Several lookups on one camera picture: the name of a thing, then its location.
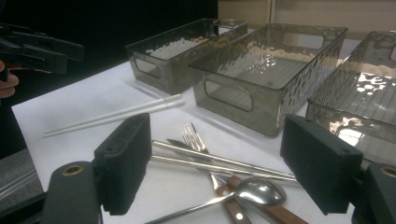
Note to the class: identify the metal floor rail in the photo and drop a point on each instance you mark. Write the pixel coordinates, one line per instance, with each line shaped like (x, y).
(15, 186)

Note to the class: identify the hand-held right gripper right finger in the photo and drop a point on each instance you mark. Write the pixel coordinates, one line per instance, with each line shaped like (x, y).
(320, 165)

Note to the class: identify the smoky clear plastic bin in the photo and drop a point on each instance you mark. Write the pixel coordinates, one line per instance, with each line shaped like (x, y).
(367, 102)
(168, 77)
(267, 122)

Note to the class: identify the white table cover sheet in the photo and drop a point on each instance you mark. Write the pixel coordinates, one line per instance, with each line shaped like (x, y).
(93, 93)

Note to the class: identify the metal spoon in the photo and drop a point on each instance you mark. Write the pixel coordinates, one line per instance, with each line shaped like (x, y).
(261, 191)

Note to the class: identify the white chopstick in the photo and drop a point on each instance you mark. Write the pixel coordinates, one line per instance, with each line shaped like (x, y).
(115, 119)
(112, 114)

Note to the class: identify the beige wooden furniture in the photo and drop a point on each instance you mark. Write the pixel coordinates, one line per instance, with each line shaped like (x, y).
(243, 9)

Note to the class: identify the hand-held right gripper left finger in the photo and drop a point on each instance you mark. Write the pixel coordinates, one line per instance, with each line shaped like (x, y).
(124, 161)

